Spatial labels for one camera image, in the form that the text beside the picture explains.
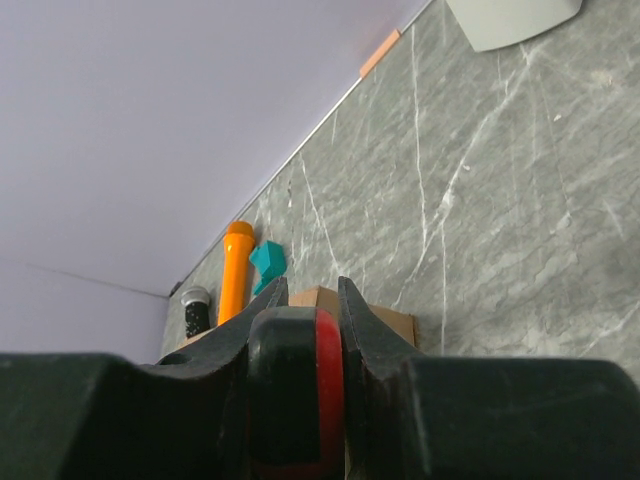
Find black microphone silver head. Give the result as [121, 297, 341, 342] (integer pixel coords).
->
[180, 286, 211, 339]

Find orange tape piece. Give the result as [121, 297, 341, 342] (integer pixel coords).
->
[359, 29, 402, 79]

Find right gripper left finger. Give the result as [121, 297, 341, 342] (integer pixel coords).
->
[1, 278, 288, 479]

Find teal plastic block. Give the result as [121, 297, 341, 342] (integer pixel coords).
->
[249, 241, 287, 295]

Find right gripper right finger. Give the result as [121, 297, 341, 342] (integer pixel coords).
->
[338, 277, 639, 479]

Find brown cardboard express box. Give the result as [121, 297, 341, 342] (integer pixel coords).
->
[169, 286, 416, 353]

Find white metronome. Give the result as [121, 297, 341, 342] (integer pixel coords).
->
[447, 0, 583, 52]

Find red black utility knife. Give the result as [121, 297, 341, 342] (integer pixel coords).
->
[247, 306, 345, 479]

